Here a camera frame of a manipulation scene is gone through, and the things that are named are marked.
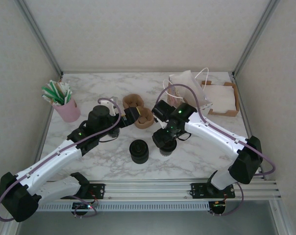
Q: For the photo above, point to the brown pulp cup carrier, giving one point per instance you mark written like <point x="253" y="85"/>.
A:
<point x="144" y="120"/>

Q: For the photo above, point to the white printed paper bag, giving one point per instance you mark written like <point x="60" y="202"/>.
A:
<point x="189" y="83"/>

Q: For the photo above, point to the single paper coffee cup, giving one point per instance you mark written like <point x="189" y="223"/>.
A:
<point x="168" y="151"/>

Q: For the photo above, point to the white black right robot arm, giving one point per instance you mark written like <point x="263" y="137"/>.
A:
<point x="211" y="132"/>

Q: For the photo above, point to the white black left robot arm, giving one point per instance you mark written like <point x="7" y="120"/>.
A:
<point x="52" y="161"/>

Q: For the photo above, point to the pink straw holder cup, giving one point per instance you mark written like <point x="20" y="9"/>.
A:
<point x="68" y="111"/>

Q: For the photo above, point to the stack of black lids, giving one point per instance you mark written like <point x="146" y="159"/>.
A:
<point x="138" y="151"/>

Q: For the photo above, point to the white wrapped drinking straw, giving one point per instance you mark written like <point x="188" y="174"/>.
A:
<point x="64" y="91"/>
<point x="69" y="91"/>

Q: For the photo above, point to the stack of white napkins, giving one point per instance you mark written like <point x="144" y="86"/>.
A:
<point x="224" y="98"/>

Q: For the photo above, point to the green drinking straw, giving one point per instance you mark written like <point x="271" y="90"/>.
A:
<point x="50" y="94"/>
<point x="56" y="91"/>

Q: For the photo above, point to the brown cardboard napkin box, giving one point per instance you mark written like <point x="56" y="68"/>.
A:
<point x="232" y="111"/>

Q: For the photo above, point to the left controller board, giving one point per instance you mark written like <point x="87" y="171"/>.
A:
<point x="83" y="206"/>

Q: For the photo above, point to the controller board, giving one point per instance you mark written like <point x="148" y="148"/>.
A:
<point x="217" y="205"/>
<point x="83" y="206"/>

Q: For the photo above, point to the right controller board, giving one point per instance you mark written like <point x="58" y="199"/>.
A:
<point x="217" y="205"/>

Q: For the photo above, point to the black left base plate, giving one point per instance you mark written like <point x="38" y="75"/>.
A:
<point x="99" y="191"/>

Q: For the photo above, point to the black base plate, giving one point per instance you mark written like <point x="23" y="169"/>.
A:
<point x="99" y="191"/>
<point x="199" y="191"/>

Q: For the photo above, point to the aluminium mounting rail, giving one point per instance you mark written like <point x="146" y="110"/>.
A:
<point x="150" y="191"/>

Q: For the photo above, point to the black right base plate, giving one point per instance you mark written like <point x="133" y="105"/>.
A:
<point x="199" y="191"/>

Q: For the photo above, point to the aluminium frame post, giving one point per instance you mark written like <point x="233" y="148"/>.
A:
<point x="41" y="36"/>
<point x="255" y="36"/>

